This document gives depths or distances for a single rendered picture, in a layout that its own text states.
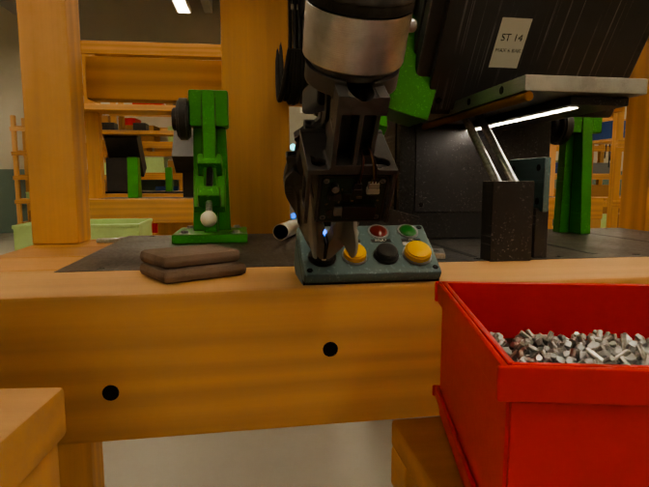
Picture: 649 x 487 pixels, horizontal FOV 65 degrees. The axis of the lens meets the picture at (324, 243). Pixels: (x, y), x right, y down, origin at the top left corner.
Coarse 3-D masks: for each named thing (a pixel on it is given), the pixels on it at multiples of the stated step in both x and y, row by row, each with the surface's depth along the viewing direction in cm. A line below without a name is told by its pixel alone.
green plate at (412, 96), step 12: (408, 36) 75; (408, 48) 75; (408, 60) 75; (408, 72) 76; (408, 84) 76; (420, 84) 76; (396, 96) 76; (408, 96) 76; (420, 96) 76; (432, 96) 77; (396, 108) 76; (408, 108) 76; (420, 108) 77; (396, 120) 83; (408, 120) 80; (420, 120) 78
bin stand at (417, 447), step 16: (400, 432) 43; (416, 432) 43; (432, 432) 43; (400, 448) 43; (416, 448) 40; (432, 448) 40; (448, 448) 40; (400, 464) 43; (416, 464) 39; (432, 464) 38; (448, 464) 38; (400, 480) 43; (416, 480) 39; (432, 480) 36; (448, 480) 36
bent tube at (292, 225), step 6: (288, 222) 98; (294, 222) 101; (276, 228) 96; (282, 228) 101; (288, 228) 94; (294, 228) 99; (276, 234) 96; (282, 234) 100; (288, 234) 94; (294, 234) 101
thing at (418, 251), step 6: (408, 246) 55; (414, 246) 55; (420, 246) 55; (426, 246) 56; (408, 252) 55; (414, 252) 55; (420, 252) 55; (426, 252) 55; (414, 258) 55; (420, 258) 55; (426, 258) 55
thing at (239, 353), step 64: (0, 320) 48; (64, 320) 49; (128, 320) 50; (192, 320) 51; (256, 320) 52; (320, 320) 53; (384, 320) 54; (0, 384) 48; (64, 384) 49; (128, 384) 50; (192, 384) 51; (256, 384) 52; (320, 384) 54; (384, 384) 55
